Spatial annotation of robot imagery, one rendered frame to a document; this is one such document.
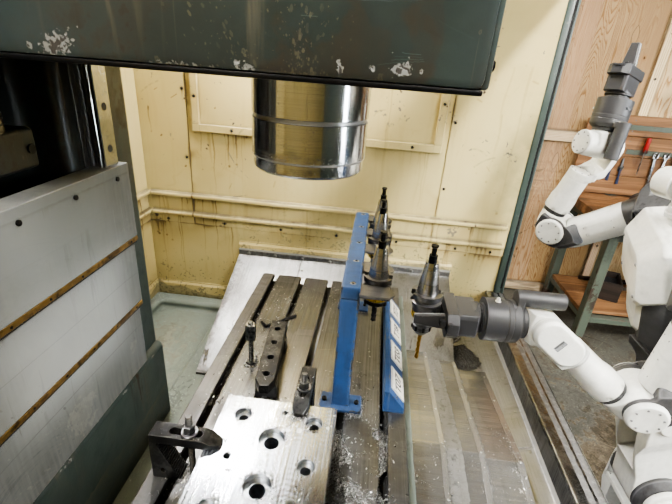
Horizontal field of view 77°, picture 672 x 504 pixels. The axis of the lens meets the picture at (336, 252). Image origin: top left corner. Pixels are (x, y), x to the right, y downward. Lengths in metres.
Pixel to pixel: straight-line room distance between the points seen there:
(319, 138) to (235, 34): 0.15
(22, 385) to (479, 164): 1.46
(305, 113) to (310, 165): 0.06
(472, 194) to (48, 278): 1.37
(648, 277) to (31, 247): 1.14
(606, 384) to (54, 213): 1.07
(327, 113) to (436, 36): 0.15
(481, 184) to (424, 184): 0.21
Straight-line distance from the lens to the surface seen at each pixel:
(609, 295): 3.48
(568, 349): 0.95
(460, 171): 1.68
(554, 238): 1.40
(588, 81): 3.50
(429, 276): 0.85
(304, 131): 0.54
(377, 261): 0.90
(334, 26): 0.49
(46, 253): 0.84
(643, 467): 1.50
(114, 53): 0.57
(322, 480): 0.83
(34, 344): 0.87
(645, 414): 1.07
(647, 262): 1.08
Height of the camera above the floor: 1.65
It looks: 25 degrees down
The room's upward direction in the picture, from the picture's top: 4 degrees clockwise
